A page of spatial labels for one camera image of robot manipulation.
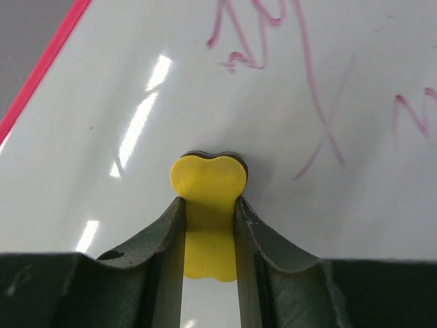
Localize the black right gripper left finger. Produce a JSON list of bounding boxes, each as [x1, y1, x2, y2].
[[1, 197, 186, 327]]

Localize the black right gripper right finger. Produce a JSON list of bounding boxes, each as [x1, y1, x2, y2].
[[234, 197, 436, 327]]

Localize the yellow whiteboard eraser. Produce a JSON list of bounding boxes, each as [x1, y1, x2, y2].
[[170, 151, 249, 282]]

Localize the pink framed whiteboard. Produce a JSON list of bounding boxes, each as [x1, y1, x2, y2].
[[1, 1, 436, 327]]

